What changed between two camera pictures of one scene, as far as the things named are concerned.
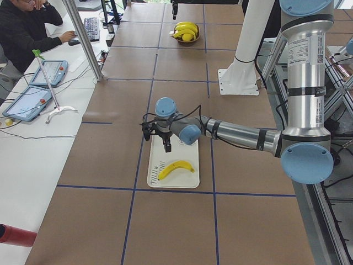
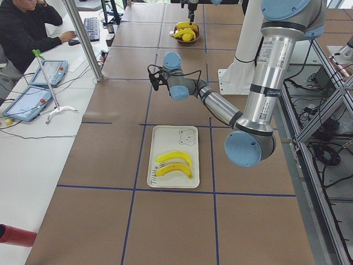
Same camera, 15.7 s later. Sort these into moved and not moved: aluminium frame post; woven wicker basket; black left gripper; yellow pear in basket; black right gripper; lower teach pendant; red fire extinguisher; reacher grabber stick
Moved: black left gripper; black right gripper
Not moved: yellow pear in basket; red fire extinguisher; lower teach pendant; reacher grabber stick; aluminium frame post; woven wicker basket
